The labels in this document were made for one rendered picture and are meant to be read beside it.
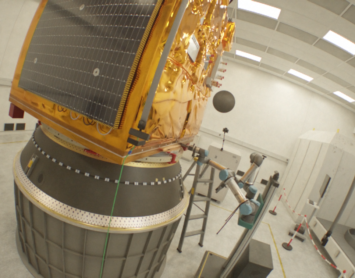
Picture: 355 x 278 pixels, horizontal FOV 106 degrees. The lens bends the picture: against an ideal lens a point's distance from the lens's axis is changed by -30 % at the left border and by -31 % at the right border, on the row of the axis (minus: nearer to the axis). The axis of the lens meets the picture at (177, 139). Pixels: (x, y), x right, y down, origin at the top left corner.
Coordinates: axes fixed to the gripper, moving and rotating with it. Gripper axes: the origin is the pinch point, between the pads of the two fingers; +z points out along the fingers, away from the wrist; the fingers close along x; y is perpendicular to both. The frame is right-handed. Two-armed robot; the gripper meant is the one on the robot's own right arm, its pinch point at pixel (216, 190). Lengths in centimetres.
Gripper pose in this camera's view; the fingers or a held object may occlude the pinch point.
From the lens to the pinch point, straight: 249.1
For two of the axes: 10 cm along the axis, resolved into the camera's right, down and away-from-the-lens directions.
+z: -6.8, 7.3, 0.9
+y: 7.1, 6.8, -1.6
